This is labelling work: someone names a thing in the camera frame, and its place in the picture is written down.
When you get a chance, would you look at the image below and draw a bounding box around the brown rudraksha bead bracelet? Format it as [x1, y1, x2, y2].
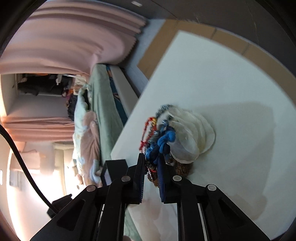
[146, 159, 195, 188]

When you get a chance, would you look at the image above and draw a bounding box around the pink fleece blanket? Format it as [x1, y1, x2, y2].
[73, 111, 102, 187]

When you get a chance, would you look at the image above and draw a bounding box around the pink curtain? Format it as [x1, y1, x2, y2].
[1, 1, 146, 75]

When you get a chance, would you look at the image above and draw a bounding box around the black jewelry box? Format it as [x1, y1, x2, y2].
[100, 159, 128, 186]

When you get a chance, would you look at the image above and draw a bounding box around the flat brown cardboard sheet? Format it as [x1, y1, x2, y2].
[137, 20, 295, 102]

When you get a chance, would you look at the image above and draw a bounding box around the black cable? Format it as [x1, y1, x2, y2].
[0, 124, 58, 215]

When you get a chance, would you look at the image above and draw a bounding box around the pale green pillow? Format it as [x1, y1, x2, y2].
[74, 87, 90, 139]

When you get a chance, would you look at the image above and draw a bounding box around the green bed mattress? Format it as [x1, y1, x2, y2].
[87, 63, 142, 241]

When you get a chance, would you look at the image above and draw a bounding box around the red string bracelet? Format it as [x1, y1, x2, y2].
[139, 116, 158, 153]

